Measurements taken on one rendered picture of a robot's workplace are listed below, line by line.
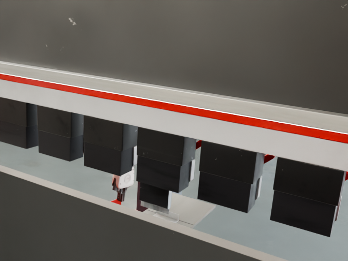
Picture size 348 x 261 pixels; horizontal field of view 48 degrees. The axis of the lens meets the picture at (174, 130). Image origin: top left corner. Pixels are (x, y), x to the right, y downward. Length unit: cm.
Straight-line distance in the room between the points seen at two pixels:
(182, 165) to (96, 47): 39
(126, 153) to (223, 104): 51
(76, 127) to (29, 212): 62
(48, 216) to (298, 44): 52
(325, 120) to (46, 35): 69
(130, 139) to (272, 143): 44
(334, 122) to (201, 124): 41
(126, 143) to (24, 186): 53
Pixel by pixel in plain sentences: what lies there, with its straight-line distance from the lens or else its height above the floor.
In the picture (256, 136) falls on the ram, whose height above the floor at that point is 136.
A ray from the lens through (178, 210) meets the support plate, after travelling 137.
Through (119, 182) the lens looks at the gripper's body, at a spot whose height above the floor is 93.
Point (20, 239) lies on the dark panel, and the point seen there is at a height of 122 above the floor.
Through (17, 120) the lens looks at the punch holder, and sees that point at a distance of 146.
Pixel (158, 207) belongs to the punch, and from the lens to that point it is 121.
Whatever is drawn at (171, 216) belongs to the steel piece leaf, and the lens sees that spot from 131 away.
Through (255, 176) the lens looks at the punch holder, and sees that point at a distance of 101.
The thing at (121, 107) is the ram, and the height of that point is 137.
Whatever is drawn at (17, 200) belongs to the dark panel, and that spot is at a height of 130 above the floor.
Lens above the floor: 160
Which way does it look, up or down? 15 degrees down
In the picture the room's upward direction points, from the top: 4 degrees clockwise
